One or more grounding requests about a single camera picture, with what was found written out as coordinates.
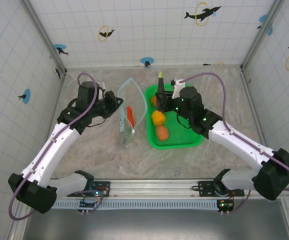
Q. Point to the brown orange potato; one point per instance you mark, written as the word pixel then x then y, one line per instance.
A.
pixel 154 101

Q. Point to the long dark purple eggplant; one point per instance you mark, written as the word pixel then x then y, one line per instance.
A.
pixel 161 85

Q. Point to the yellow orange fruit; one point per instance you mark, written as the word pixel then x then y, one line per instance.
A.
pixel 158 118

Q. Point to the red toy chili pepper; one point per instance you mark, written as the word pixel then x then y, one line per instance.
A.
pixel 130 116

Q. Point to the clear elephant print zip-top bag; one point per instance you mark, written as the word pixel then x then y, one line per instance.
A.
pixel 120 125

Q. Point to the reddish orange potato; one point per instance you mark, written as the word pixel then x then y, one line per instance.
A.
pixel 162 132

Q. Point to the green plastic mesh basket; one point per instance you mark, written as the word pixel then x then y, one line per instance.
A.
pixel 179 140

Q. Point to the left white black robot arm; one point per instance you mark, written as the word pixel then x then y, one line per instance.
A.
pixel 47 155

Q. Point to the left black controller board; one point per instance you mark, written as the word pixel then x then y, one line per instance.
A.
pixel 87 204

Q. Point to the black controller board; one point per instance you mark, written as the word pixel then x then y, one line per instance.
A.
pixel 87 204
pixel 225 205

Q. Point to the right black controller board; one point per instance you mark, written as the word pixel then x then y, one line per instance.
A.
pixel 225 205

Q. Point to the grey metal sheet panel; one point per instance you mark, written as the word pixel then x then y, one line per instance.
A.
pixel 147 225

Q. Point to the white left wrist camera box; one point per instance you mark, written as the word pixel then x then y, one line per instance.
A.
pixel 101 93

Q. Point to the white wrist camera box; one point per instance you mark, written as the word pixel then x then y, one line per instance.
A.
pixel 101 93
pixel 178 86

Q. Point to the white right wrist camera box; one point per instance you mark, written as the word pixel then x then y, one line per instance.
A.
pixel 178 86

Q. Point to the aluminium rear frame bar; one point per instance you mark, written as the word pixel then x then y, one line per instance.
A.
pixel 159 67

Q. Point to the aluminium corner frame post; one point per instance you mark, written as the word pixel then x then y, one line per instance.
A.
pixel 45 37
pixel 260 37

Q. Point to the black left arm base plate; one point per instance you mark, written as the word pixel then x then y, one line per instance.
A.
pixel 104 186

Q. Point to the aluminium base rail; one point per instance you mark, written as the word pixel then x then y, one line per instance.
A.
pixel 147 187

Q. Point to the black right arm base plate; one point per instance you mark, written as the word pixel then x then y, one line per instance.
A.
pixel 205 187

